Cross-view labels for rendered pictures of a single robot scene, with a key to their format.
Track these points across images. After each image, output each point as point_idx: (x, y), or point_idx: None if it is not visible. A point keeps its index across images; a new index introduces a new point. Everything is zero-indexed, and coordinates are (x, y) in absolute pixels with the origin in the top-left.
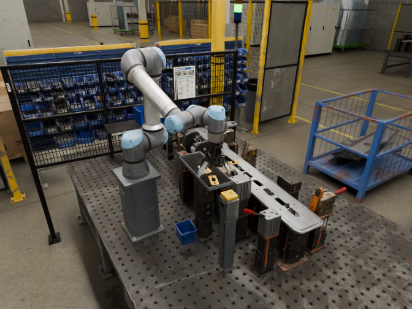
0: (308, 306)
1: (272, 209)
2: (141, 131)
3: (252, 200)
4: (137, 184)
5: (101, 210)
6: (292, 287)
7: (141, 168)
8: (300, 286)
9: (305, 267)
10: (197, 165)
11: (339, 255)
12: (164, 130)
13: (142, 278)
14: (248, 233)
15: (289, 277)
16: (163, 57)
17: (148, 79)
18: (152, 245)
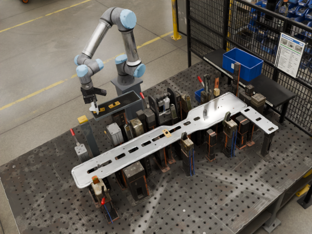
0: (61, 201)
1: (83, 150)
2: (124, 59)
3: (142, 161)
4: (114, 85)
5: (151, 92)
6: (75, 194)
7: (119, 79)
8: (75, 199)
9: (91, 205)
10: (119, 100)
11: (99, 233)
12: (136, 68)
13: (94, 123)
14: None
15: (83, 193)
16: (122, 20)
17: (96, 29)
18: None
